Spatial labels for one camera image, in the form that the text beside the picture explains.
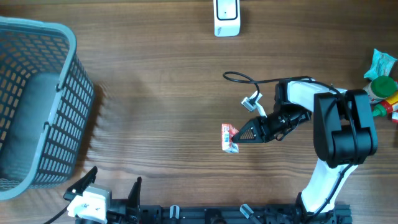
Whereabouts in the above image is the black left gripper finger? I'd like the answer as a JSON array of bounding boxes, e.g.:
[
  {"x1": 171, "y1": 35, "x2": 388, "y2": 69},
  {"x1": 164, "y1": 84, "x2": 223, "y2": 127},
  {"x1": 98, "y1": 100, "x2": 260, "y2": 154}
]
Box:
[
  {"x1": 63, "y1": 166, "x2": 98, "y2": 201},
  {"x1": 127, "y1": 177, "x2": 142, "y2": 208}
]

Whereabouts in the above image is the small red white box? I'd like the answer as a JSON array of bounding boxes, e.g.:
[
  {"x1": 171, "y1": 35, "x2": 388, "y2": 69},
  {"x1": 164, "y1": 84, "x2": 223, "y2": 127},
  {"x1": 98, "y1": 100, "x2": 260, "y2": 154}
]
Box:
[{"x1": 221, "y1": 123, "x2": 239, "y2": 154}]

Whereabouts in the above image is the green lid jar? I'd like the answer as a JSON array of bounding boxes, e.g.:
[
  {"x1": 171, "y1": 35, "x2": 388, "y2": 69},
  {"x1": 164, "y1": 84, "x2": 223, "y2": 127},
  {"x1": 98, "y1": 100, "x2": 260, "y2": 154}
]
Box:
[{"x1": 363, "y1": 76, "x2": 397, "y2": 105}]

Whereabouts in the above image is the yellow red sauce bottle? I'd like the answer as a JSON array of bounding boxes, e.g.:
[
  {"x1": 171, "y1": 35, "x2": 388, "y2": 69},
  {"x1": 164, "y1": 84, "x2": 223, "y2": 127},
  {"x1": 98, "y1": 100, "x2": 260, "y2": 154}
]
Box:
[{"x1": 372, "y1": 92, "x2": 398, "y2": 117}]

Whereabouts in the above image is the red snack packet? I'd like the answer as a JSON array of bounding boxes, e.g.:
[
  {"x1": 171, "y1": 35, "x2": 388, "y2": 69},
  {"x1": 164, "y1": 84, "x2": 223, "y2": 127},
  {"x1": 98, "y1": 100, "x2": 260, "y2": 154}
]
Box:
[{"x1": 391, "y1": 111, "x2": 398, "y2": 124}]

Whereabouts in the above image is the teal wet wipes pack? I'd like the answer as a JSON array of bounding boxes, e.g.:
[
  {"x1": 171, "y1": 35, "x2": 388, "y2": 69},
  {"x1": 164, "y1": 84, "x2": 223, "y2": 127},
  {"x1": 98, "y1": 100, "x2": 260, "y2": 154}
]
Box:
[{"x1": 364, "y1": 49, "x2": 397, "y2": 80}]

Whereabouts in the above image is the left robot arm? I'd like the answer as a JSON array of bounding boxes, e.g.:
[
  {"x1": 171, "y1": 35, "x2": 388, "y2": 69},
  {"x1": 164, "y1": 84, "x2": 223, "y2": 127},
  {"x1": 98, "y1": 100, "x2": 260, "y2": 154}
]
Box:
[{"x1": 63, "y1": 166, "x2": 142, "y2": 224}]

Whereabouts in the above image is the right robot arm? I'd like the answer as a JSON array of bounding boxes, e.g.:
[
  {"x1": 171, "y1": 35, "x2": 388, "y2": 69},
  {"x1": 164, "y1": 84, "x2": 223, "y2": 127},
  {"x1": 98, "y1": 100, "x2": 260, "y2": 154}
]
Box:
[{"x1": 223, "y1": 77, "x2": 378, "y2": 223}]

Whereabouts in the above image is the white barcode scanner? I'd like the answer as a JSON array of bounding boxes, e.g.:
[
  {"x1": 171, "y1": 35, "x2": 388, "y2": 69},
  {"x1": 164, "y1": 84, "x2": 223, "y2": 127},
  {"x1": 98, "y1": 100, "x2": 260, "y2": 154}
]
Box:
[{"x1": 213, "y1": 0, "x2": 241, "y2": 37}]

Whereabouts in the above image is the grey plastic basket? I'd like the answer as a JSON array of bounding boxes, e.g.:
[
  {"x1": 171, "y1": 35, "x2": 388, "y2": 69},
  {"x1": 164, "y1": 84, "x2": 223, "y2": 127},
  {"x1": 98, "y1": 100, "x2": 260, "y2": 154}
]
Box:
[{"x1": 1, "y1": 17, "x2": 95, "y2": 201}]

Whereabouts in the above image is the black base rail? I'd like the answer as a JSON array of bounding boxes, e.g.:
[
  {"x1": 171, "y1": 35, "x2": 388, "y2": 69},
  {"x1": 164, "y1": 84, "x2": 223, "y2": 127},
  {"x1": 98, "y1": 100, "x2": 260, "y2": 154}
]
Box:
[{"x1": 138, "y1": 204, "x2": 294, "y2": 224}]

